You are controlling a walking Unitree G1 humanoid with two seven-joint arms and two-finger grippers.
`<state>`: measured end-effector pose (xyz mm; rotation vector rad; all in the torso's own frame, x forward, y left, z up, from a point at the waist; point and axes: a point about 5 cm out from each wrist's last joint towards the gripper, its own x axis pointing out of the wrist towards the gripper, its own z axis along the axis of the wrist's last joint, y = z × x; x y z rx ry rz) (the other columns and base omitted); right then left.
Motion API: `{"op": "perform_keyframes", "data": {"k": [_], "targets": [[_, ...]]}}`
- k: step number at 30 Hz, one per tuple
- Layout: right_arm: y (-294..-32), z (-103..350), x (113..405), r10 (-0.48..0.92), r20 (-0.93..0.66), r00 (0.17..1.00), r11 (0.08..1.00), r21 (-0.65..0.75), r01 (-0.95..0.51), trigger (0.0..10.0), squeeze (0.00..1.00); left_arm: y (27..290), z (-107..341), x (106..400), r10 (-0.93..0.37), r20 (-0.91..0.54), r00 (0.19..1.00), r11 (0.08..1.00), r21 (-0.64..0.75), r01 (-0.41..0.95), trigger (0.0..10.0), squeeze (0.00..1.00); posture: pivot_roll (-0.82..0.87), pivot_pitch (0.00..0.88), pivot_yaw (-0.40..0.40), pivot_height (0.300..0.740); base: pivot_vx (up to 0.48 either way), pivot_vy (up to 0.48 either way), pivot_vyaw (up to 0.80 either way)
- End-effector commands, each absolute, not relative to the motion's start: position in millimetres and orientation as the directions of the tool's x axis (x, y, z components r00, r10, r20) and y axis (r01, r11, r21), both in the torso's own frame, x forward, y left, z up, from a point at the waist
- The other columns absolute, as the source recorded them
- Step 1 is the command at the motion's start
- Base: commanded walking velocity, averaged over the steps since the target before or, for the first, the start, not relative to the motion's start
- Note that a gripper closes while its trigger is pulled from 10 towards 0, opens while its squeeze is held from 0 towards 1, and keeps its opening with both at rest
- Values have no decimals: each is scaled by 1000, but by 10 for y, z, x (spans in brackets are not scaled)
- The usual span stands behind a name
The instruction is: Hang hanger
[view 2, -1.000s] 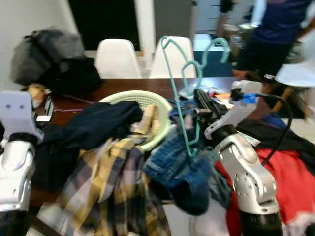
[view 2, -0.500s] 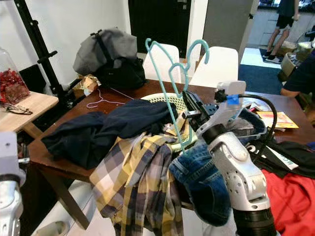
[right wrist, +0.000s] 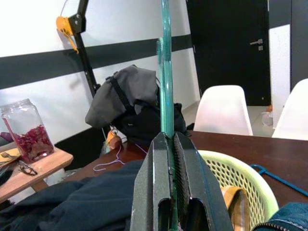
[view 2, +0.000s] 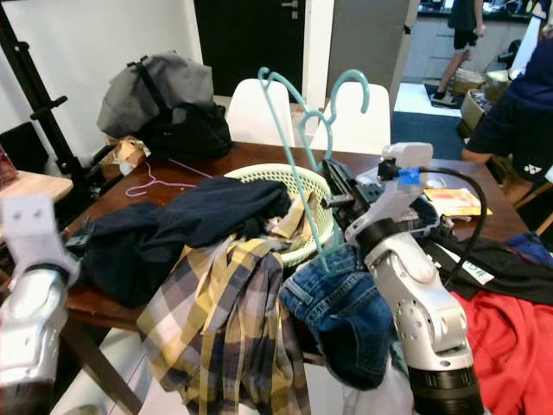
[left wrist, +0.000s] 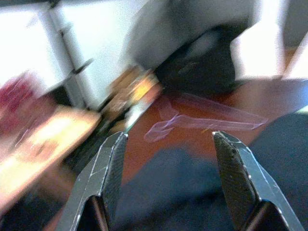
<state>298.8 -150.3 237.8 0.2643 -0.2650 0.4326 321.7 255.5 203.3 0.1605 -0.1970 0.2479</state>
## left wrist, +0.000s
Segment plain black garment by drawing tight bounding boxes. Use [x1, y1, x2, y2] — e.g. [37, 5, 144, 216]
[154, 24, 243, 94]

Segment blue plastic hanger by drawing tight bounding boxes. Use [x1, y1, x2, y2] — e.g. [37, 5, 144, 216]
[143, 92, 270, 142]

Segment blue denim jeans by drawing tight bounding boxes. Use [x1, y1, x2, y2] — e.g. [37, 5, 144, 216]
[115, 147, 238, 231]

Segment orange packet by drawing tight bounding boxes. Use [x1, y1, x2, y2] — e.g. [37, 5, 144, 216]
[109, 68, 166, 111]

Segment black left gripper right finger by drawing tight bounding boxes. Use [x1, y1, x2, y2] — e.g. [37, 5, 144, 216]
[213, 131, 306, 231]

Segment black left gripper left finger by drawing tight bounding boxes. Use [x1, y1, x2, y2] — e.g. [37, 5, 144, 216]
[57, 131, 129, 231]

